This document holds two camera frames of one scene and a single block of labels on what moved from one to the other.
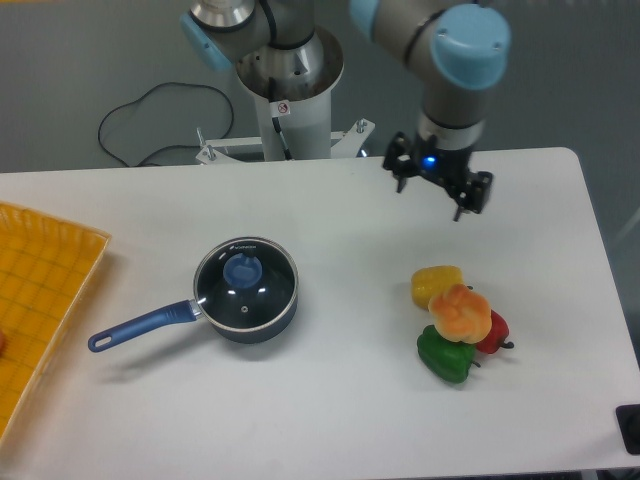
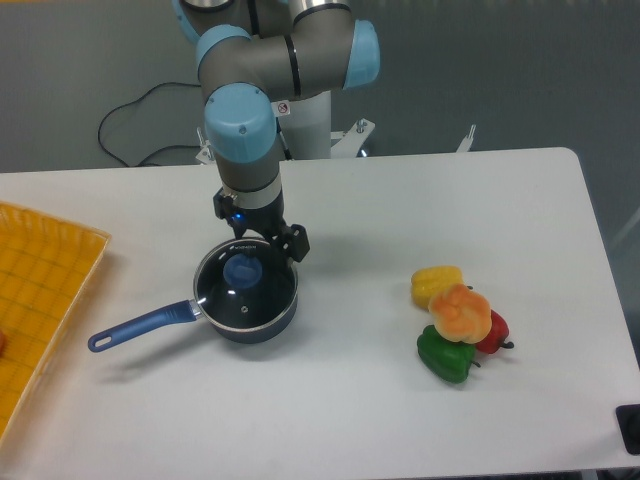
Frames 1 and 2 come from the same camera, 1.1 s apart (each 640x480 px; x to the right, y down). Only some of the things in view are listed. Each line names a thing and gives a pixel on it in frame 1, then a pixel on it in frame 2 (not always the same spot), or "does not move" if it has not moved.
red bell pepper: x=497 y=336 does not move
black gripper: x=448 y=167 to x=269 y=222
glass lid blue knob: x=245 y=285 does not move
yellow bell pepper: x=429 y=281 does not move
